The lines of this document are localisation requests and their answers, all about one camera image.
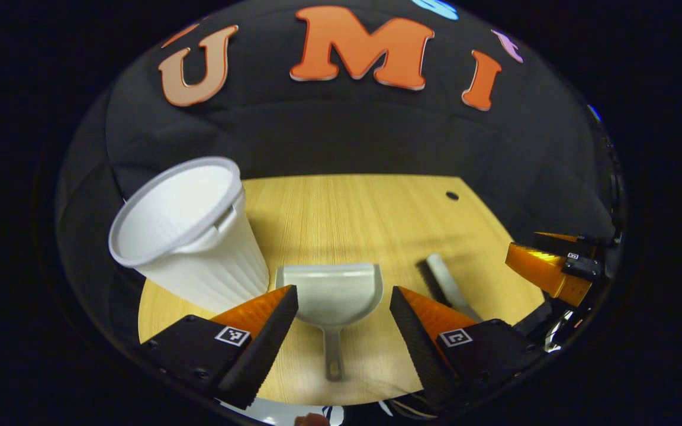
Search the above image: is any black backdrop cloth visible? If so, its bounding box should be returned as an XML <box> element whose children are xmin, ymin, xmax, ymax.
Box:
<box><xmin>54</xmin><ymin>0</ymin><xmax>629</xmax><ymax>356</ymax></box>

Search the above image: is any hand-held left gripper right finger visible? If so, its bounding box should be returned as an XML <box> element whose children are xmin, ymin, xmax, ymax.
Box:
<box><xmin>389</xmin><ymin>286</ymin><xmax>548</xmax><ymax>413</ymax></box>

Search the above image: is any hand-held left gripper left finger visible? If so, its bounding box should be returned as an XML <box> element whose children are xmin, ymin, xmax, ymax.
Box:
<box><xmin>137</xmin><ymin>285</ymin><xmax>300</xmax><ymax>411</ymax></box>

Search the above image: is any white ribbed garbage bin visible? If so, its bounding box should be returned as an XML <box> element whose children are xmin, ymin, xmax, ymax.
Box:
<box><xmin>108</xmin><ymin>156</ymin><xmax>271</xmax><ymax>315</ymax></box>

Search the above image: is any white dustpan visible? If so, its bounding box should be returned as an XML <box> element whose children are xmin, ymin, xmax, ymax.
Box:
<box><xmin>274</xmin><ymin>263</ymin><xmax>385</xmax><ymax>383</ymax></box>

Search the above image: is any small white broom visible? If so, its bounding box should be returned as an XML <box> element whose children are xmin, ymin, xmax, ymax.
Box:
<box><xmin>416</xmin><ymin>253</ymin><xmax>485</xmax><ymax>324</ymax></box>

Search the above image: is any wooden desktop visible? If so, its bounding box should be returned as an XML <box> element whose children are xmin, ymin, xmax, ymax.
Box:
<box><xmin>137</xmin><ymin>173</ymin><xmax>546</xmax><ymax>406</ymax></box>

